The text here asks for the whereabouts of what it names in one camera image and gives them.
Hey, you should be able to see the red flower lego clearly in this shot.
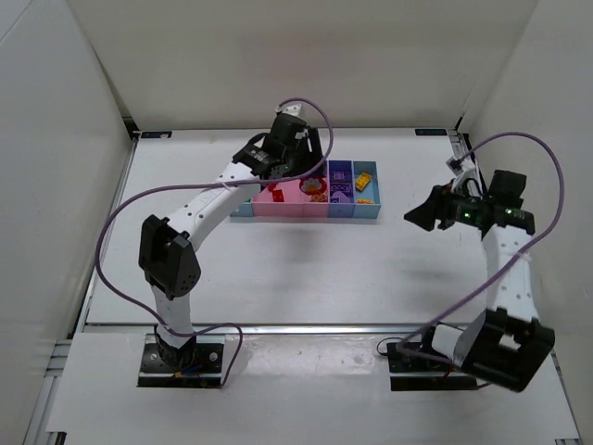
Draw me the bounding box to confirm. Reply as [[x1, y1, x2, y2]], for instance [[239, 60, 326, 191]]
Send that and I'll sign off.
[[299, 176, 327, 196]]

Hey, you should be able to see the lavender lego piece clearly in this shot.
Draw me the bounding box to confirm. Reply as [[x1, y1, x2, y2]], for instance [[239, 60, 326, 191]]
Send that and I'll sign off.
[[330, 171, 351, 182]]

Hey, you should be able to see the red curved lego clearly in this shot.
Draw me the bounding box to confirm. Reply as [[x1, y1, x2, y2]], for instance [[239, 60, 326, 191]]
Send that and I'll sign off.
[[271, 190, 284, 203]]

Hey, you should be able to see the brown lego plate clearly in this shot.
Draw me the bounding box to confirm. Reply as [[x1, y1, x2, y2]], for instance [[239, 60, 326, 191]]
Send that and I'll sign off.
[[309, 194, 327, 203]]

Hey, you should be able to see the yellow lego brick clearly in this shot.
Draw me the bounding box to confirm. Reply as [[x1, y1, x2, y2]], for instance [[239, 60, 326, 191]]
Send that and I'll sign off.
[[355, 172, 372, 192]]

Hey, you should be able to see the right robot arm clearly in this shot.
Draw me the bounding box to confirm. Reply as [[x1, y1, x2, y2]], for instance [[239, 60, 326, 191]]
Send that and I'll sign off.
[[397, 171, 555, 392]]

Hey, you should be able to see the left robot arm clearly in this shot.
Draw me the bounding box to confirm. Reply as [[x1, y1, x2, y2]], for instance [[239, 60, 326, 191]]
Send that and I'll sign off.
[[139, 104, 322, 353]]

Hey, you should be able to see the large pink bin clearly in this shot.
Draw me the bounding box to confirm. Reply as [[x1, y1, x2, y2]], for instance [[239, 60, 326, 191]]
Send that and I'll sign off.
[[252, 180, 304, 218]]

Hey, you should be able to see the light blue right bin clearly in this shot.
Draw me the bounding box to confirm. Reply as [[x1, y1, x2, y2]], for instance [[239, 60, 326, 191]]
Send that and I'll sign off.
[[353, 160, 381, 220]]

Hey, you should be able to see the light blue bin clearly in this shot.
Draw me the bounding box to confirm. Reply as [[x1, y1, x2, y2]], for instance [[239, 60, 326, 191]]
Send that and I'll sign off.
[[353, 160, 381, 220], [231, 199, 255, 218]]

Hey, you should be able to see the small pink bin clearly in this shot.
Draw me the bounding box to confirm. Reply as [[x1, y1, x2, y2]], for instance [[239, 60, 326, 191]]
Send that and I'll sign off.
[[301, 184, 329, 218]]

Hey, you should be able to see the light blue left bin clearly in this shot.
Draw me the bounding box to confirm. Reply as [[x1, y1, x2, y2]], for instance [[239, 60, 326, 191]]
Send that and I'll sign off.
[[231, 199, 255, 218]]

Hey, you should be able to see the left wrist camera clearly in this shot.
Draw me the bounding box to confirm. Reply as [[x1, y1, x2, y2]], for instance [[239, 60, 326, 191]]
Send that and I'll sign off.
[[275, 103, 302, 119]]

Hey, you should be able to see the aluminium front rail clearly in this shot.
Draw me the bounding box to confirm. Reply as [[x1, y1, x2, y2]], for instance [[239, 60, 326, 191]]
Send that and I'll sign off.
[[76, 322, 532, 336]]

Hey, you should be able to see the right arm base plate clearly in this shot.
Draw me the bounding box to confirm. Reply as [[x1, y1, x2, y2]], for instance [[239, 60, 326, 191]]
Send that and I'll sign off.
[[376, 337, 478, 392]]

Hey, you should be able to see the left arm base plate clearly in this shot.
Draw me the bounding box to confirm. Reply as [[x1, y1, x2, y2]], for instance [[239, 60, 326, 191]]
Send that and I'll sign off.
[[136, 336, 224, 389]]

